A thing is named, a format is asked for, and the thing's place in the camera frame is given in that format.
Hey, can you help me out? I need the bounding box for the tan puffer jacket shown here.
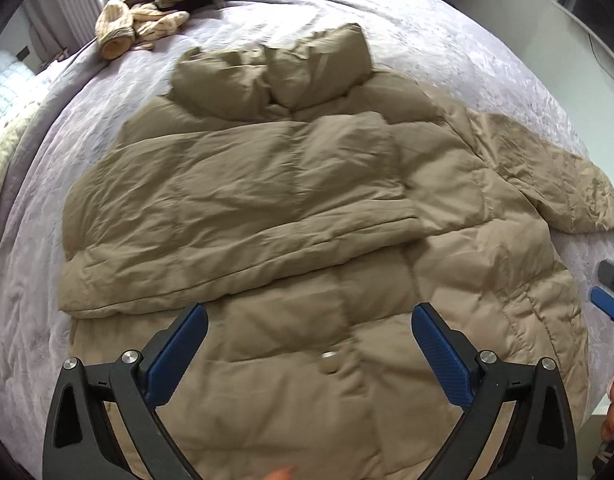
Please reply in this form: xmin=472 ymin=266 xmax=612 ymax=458
xmin=57 ymin=22 xmax=614 ymax=480

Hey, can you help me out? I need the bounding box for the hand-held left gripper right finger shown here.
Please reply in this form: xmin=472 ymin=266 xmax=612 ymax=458
xmin=411 ymin=302 xmax=579 ymax=480

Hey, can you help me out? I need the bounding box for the beige striped knit garment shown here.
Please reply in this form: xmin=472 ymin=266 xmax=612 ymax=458
xmin=96 ymin=0 xmax=228 ymax=61

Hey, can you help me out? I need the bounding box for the purple embossed bed blanket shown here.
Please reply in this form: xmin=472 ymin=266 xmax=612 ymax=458
xmin=0 ymin=0 xmax=614 ymax=441

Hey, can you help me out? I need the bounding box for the black television cable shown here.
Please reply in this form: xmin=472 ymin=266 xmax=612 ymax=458
xmin=586 ymin=32 xmax=614 ymax=85

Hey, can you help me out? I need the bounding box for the grey curtain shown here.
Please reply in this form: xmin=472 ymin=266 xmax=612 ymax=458
xmin=21 ymin=0 xmax=110 ymax=63

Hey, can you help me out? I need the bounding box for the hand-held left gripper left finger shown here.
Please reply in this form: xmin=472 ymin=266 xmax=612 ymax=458
xmin=42 ymin=302 xmax=210 ymax=480

